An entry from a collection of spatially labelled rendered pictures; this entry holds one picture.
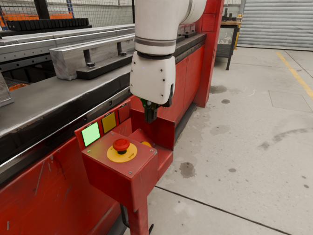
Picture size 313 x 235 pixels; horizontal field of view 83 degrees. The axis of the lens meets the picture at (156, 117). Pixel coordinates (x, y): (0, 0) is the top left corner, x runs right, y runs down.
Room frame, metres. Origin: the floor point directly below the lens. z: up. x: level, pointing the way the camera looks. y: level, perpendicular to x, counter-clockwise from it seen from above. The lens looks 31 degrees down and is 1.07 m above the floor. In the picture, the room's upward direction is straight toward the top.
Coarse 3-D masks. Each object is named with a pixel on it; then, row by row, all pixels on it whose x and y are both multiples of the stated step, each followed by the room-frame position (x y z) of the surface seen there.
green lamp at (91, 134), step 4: (96, 124) 0.37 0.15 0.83; (88, 128) 0.35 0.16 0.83; (92, 128) 0.36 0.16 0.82; (96, 128) 0.37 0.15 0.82; (84, 132) 0.34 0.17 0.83; (88, 132) 0.35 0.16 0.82; (92, 132) 0.36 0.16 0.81; (96, 132) 0.37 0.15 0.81; (84, 136) 0.34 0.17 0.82; (88, 136) 0.35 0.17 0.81; (92, 136) 0.36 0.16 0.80; (96, 136) 0.37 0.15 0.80; (84, 140) 0.34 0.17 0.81; (88, 140) 0.35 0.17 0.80; (92, 140) 0.36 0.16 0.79; (88, 144) 0.34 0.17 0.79
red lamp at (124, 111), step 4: (128, 104) 0.48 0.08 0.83; (120, 108) 0.45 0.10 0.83; (124, 108) 0.46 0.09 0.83; (128, 108) 0.48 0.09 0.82; (120, 112) 0.45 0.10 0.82; (124, 112) 0.46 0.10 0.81; (128, 112) 0.48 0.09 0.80; (120, 116) 0.45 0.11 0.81; (124, 116) 0.46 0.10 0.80; (128, 116) 0.48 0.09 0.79; (120, 120) 0.45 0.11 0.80
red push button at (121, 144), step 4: (116, 140) 0.33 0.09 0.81; (120, 140) 0.33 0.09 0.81; (124, 140) 0.33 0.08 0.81; (128, 140) 0.34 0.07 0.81; (116, 144) 0.32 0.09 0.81; (120, 144) 0.32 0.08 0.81; (124, 144) 0.32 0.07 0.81; (128, 144) 0.32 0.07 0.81; (116, 148) 0.31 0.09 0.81; (120, 148) 0.31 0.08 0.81; (124, 148) 0.31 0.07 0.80; (120, 152) 0.32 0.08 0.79; (124, 152) 0.32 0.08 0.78
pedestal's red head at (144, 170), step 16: (112, 112) 0.43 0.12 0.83; (80, 128) 0.34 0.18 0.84; (144, 128) 0.47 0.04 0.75; (160, 128) 0.44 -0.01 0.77; (80, 144) 0.33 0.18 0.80; (96, 144) 0.36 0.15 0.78; (112, 144) 0.36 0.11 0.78; (160, 144) 0.44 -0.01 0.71; (96, 160) 0.30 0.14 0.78; (144, 160) 0.30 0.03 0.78; (160, 160) 0.37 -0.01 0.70; (96, 176) 0.31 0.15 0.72; (112, 176) 0.27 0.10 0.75; (128, 176) 0.25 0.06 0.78; (144, 176) 0.28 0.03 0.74; (160, 176) 0.35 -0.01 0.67; (112, 192) 0.28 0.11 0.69; (128, 192) 0.25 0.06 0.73; (144, 192) 0.28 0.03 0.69; (128, 208) 0.26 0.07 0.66
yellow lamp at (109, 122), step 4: (108, 116) 0.41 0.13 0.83; (112, 116) 0.42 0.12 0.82; (104, 120) 0.40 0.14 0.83; (108, 120) 0.41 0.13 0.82; (112, 120) 0.42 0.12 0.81; (104, 124) 0.39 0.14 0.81; (108, 124) 0.40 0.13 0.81; (112, 124) 0.42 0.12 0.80; (104, 128) 0.39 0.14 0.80; (108, 128) 0.40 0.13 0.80; (104, 132) 0.39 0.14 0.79
